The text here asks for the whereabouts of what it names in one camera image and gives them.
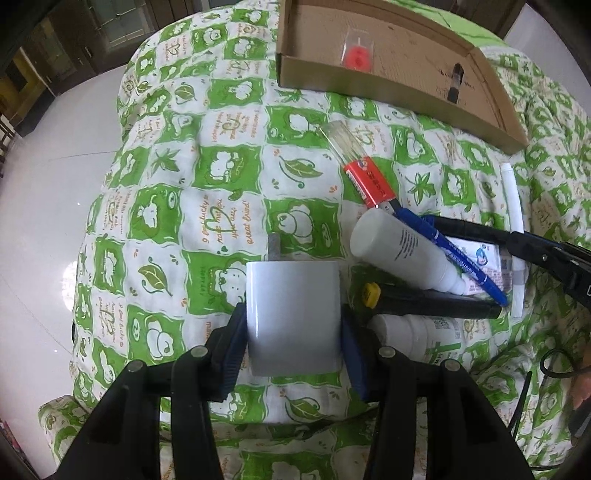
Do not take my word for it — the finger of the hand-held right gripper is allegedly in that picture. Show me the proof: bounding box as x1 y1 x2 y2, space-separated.
425 215 561 278

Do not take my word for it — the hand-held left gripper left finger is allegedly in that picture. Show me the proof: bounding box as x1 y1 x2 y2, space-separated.
60 302 250 480

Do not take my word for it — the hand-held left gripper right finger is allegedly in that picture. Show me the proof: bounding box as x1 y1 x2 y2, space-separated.
339 316 527 480

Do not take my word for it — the white ointment tube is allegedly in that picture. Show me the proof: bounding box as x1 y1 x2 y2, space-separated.
443 236 514 296

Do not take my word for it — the dark blue marker pen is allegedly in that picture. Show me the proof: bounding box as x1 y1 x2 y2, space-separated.
396 208 509 306

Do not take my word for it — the white pen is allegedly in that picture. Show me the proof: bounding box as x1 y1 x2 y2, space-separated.
500 163 526 318

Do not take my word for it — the white cup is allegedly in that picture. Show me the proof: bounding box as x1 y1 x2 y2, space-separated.
246 261 343 377

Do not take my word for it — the white plastic bottle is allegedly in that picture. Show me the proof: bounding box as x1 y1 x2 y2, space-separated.
349 210 468 295

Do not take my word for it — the black marker with yellow cap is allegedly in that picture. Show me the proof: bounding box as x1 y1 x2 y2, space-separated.
362 282 504 320

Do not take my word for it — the brown cardboard box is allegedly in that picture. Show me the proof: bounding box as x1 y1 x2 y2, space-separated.
276 0 529 153

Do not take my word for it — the white bottle with green label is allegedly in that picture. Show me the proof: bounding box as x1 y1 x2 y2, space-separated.
369 314 468 366

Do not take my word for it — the clear packet with red label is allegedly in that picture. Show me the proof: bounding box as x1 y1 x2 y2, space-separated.
321 122 399 209

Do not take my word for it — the green and white printed blanket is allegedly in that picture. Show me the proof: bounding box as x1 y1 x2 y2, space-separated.
37 9 591 480

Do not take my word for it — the plain green sheet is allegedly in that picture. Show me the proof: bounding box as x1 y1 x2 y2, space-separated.
392 0 509 47

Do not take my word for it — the small bag with red item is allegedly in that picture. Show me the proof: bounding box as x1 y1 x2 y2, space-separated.
341 28 375 70

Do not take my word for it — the dark wooden glass cabinet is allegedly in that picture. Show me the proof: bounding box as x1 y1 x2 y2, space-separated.
0 0 243 97

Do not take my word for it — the black cable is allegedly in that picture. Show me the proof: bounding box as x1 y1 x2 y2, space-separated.
507 348 587 432

